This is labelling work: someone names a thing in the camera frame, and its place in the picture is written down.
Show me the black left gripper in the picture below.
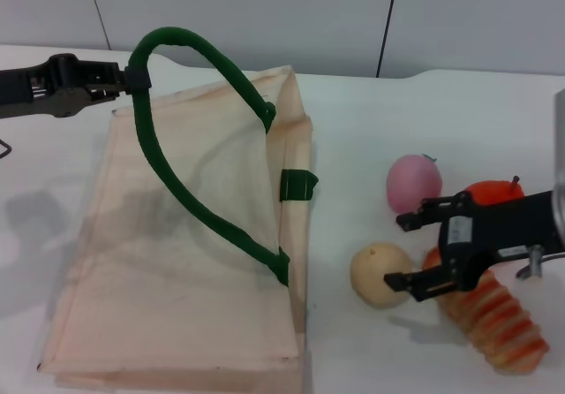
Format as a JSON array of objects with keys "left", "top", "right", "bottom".
[{"left": 0, "top": 53, "right": 153, "bottom": 119}]

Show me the pink peach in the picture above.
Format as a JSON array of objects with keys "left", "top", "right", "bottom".
[{"left": 386, "top": 152, "right": 444, "bottom": 214}]

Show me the silver metal mount bolt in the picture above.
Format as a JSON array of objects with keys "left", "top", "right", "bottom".
[{"left": 516, "top": 245, "right": 545, "bottom": 281}]

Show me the white handbag with green handles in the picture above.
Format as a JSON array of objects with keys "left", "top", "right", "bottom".
[{"left": 37, "top": 26, "right": 320, "bottom": 394}]

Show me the orange striped shrimp toy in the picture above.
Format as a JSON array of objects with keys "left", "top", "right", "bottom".
[{"left": 420, "top": 246, "right": 551, "bottom": 375}]

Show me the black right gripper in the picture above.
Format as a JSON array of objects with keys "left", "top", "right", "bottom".
[{"left": 383, "top": 188, "right": 565, "bottom": 303}]

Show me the beige round fruit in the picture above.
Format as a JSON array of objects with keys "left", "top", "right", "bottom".
[{"left": 350, "top": 241, "right": 417, "bottom": 310}]

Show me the red orange persimmon fruit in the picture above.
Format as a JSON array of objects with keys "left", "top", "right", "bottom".
[{"left": 464, "top": 175, "right": 527, "bottom": 206}]

